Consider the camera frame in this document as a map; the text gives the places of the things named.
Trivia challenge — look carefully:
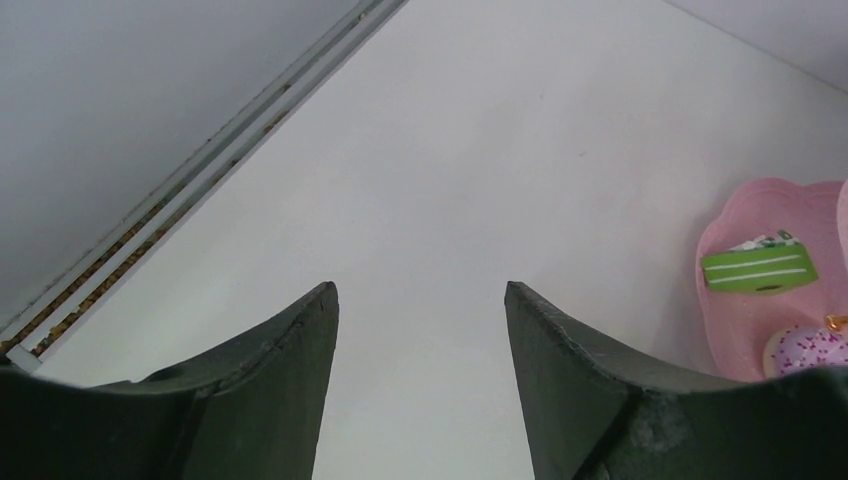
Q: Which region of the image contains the green striped cake slice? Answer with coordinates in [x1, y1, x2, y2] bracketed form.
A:
[700, 230, 819, 295]

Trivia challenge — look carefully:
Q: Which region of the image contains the pink frosted sprinkle donut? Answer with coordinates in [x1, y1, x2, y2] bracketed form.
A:
[763, 326, 847, 378]

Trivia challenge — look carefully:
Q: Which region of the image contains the aluminium frame rail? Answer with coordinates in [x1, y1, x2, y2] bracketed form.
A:
[1, 1, 403, 373]

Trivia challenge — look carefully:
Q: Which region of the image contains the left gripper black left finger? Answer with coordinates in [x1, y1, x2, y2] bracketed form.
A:
[1, 282, 339, 479]

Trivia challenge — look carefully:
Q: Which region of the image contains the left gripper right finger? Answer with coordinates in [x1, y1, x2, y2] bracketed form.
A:
[504, 282, 847, 479]

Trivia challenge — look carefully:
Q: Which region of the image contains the pink three-tier cake stand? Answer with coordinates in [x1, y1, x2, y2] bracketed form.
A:
[695, 178, 847, 382]

